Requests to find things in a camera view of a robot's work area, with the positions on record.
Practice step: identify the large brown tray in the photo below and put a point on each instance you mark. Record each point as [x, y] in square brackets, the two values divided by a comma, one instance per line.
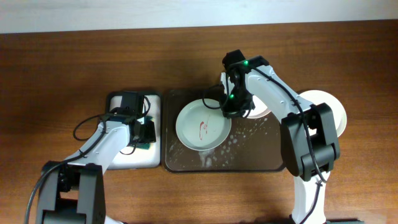
[253, 145]

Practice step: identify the pink plate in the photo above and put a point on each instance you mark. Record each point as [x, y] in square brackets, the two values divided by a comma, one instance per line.
[260, 109]

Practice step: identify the pale green plate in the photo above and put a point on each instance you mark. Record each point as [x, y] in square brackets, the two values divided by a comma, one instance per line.
[200, 126]

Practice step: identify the cream white plate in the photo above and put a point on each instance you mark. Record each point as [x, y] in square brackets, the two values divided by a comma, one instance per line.
[318, 97]

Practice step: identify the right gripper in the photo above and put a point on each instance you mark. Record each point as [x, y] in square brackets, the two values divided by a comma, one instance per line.
[230, 112]

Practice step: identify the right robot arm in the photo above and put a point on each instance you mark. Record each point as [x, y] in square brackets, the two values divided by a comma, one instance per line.
[308, 139]

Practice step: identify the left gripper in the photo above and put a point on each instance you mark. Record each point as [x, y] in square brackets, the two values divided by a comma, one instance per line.
[150, 135]

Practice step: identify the green yellow sponge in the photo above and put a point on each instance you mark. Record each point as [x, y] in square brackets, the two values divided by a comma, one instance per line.
[144, 133]

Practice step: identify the small black soapy tray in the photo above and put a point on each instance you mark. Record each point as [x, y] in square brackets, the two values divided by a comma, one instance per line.
[142, 158]

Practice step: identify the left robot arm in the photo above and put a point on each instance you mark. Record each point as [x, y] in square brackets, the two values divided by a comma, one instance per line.
[127, 137]

